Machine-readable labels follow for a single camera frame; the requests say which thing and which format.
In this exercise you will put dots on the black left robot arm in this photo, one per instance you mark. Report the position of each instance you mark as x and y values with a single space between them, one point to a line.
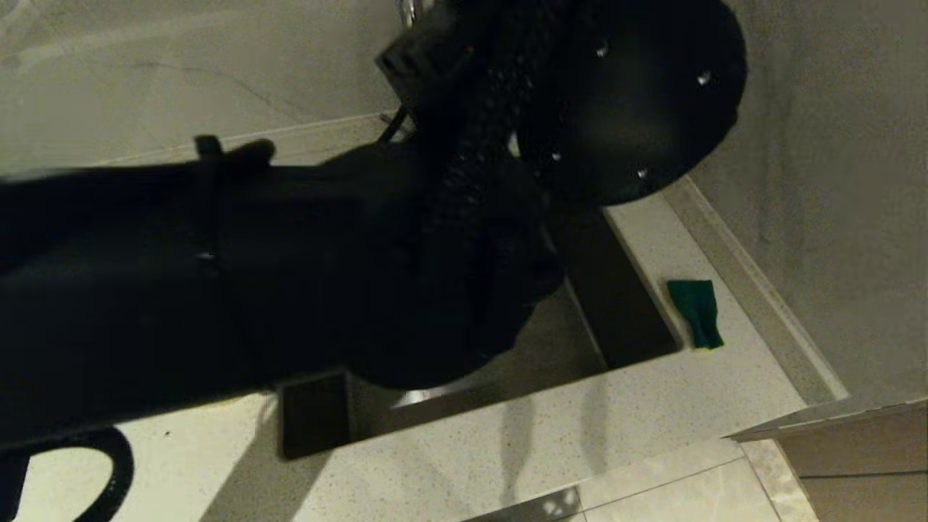
290 275

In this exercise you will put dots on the stainless steel sink basin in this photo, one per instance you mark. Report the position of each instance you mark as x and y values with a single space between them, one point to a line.
623 304

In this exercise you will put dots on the green and yellow sponge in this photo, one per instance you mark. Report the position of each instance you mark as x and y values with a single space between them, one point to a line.
696 312

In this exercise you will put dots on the chrome faucet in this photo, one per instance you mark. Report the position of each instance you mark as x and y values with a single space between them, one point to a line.
407 9

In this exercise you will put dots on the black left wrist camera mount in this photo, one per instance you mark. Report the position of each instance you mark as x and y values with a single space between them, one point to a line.
428 51

